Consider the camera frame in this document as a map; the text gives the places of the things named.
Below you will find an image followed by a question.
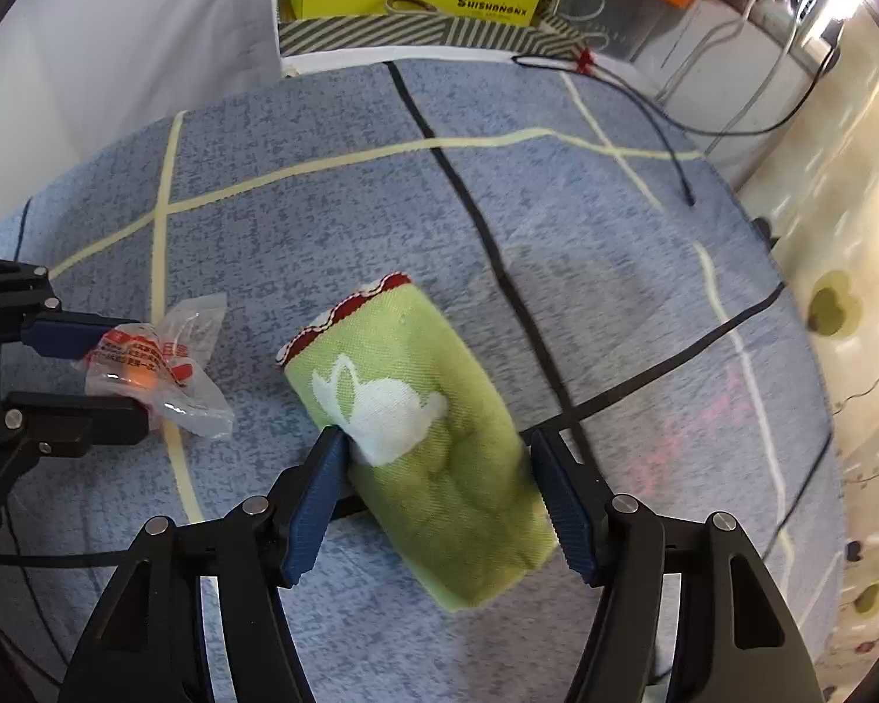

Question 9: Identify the white cable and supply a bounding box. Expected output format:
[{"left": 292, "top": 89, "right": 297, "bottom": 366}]
[{"left": 657, "top": 0, "right": 808, "bottom": 134}]

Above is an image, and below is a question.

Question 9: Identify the black cable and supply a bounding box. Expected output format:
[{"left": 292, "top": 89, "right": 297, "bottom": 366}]
[
  {"left": 666, "top": 15, "right": 845, "bottom": 139},
  {"left": 511, "top": 50, "right": 699, "bottom": 207}
]

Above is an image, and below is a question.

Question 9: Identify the striped cardboard box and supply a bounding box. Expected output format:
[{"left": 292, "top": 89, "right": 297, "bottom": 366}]
[{"left": 278, "top": 6, "right": 591, "bottom": 79}]

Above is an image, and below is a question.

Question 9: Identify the clear plastic wrapper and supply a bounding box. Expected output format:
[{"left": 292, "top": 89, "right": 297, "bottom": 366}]
[{"left": 80, "top": 293, "right": 237, "bottom": 442}]

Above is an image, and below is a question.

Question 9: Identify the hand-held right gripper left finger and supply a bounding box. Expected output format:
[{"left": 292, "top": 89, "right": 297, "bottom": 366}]
[{"left": 59, "top": 426, "right": 349, "bottom": 703}]

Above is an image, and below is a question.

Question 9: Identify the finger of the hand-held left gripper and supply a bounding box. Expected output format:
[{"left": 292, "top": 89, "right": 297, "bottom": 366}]
[
  {"left": 0, "top": 256, "right": 144, "bottom": 359},
  {"left": 0, "top": 391, "right": 151, "bottom": 532}
]

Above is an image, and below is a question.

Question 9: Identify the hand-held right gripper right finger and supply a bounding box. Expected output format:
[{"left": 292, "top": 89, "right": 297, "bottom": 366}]
[{"left": 531, "top": 428, "right": 825, "bottom": 703}]

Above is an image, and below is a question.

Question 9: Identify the green rabbit towel roll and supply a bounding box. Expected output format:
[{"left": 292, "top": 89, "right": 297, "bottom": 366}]
[{"left": 277, "top": 273, "right": 559, "bottom": 610}]

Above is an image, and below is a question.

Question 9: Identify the heart print curtain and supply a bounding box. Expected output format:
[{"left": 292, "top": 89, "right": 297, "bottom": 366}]
[{"left": 732, "top": 0, "right": 879, "bottom": 690}]

